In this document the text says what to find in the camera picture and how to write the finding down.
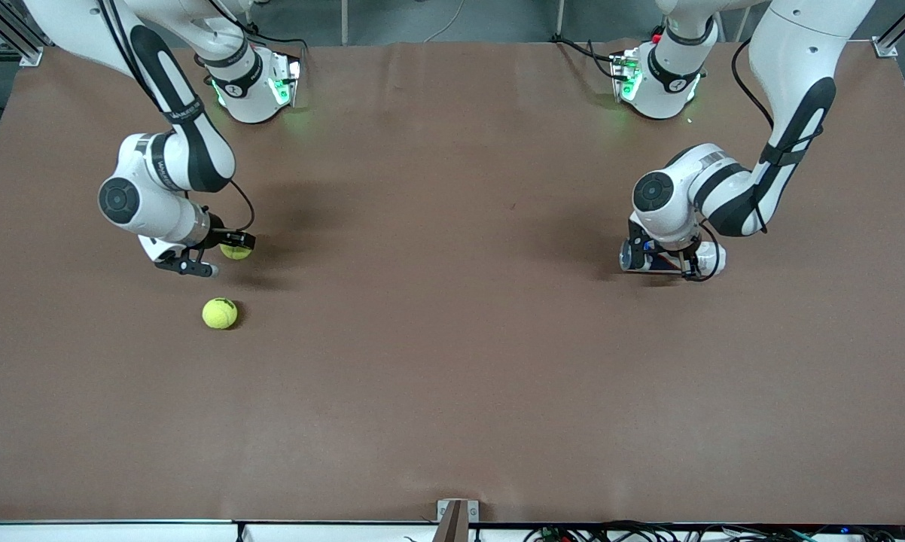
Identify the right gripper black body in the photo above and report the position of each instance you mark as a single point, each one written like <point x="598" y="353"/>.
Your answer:
<point x="217" y="236"/>

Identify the yellow-green tennis ball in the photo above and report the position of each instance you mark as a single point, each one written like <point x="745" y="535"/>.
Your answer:
<point x="220" y="313"/>
<point x="236" y="254"/>

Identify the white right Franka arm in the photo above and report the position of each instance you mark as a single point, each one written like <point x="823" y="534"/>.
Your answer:
<point x="144" y="203"/>

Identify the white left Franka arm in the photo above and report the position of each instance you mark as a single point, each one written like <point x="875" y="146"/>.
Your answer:
<point x="791" y="45"/>

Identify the red base plug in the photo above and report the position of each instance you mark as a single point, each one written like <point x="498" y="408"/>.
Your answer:
<point x="656" y="35"/>

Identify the brown table cover sheet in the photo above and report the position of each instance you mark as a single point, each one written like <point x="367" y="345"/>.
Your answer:
<point x="452" y="414"/>

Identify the white metal stand leg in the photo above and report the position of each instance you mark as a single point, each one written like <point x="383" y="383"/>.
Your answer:
<point x="560" y="15"/>

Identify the aluminium frame post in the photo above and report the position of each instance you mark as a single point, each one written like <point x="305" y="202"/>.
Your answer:
<point x="884" y="49"/>
<point x="29" y="55"/>

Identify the white table edge rail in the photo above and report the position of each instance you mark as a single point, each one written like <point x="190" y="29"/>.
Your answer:
<point x="121" y="533"/>

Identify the grey metal edge bracket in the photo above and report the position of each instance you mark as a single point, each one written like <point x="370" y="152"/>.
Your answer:
<point x="473" y="512"/>

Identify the brown wooden post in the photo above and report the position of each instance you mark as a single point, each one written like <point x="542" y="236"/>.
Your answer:
<point x="452" y="527"/>

